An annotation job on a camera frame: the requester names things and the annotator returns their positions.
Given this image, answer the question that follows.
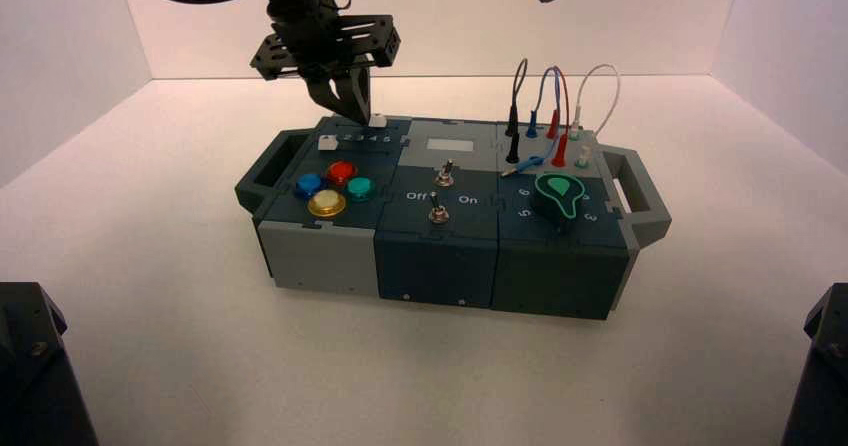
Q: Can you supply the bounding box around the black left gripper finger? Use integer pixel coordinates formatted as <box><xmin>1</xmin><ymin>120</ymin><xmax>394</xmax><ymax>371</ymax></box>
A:
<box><xmin>337</xmin><ymin>66</ymin><xmax>373</xmax><ymax>127</ymax></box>
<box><xmin>305</xmin><ymin>75</ymin><xmax>359</xmax><ymax>124</ymax></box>

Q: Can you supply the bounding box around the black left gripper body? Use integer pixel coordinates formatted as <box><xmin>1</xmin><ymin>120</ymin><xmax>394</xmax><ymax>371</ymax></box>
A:
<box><xmin>249</xmin><ymin>0</ymin><xmax>403</xmax><ymax>83</ymax></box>

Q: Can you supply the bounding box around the red round push button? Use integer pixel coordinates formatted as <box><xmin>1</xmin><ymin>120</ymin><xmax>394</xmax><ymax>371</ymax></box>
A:
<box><xmin>325</xmin><ymin>161</ymin><xmax>359</xmax><ymax>187</ymax></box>

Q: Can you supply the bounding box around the teal round push button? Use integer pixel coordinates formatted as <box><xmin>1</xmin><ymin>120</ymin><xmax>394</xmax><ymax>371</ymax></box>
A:
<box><xmin>343</xmin><ymin>176</ymin><xmax>380</xmax><ymax>204</ymax></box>

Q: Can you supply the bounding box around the blue round push button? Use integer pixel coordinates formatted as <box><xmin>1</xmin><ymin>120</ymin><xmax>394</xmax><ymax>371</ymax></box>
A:
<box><xmin>293</xmin><ymin>173</ymin><xmax>327</xmax><ymax>200</ymax></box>

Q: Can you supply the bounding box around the yellow round push button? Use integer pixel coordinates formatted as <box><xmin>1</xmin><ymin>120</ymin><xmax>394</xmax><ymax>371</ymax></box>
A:
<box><xmin>307</xmin><ymin>189</ymin><xmax>348</xmax><ymax>219</ymax></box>

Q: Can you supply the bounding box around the dark teal grey task box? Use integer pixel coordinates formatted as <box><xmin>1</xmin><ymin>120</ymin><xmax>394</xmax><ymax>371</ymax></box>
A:
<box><xmin>235</xmin><ymin>114</ymin><xmax>672</xmax><ymax>321</ymax></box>

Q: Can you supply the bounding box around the black green rotary knob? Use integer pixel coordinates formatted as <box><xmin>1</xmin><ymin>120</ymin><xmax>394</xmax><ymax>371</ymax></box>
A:
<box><xmin>532</xmin><ymin>171</ymin><xmax>587</xmax><ymax>235</ymax></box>

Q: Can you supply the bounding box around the black jumper cable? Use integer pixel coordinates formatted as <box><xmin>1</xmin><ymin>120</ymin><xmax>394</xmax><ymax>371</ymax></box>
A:
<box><xmin>504</xmin><ymin>58</ymin><xmax>530</xmax><ymax>165</ymax></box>

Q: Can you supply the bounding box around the blue jumper cable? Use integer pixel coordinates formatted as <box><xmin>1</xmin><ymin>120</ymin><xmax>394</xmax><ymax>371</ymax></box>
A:
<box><xmin>500</xmin><ymin>67</ymin><xmax>562</xmax><ymax>179</ymax></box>

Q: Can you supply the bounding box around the red jumper cable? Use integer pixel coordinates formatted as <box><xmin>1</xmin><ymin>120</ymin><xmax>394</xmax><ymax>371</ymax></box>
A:
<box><xmin>545</xmin><ymin>66</ymin><xmax>572</xmax><ymax>169</ymax></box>

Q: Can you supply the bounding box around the white jumper cable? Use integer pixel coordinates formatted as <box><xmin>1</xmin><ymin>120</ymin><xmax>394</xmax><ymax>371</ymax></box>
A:
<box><xmin>568</xmin><ymin>64</ymin><xmax>622</xmax><ymax>141</ymax></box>

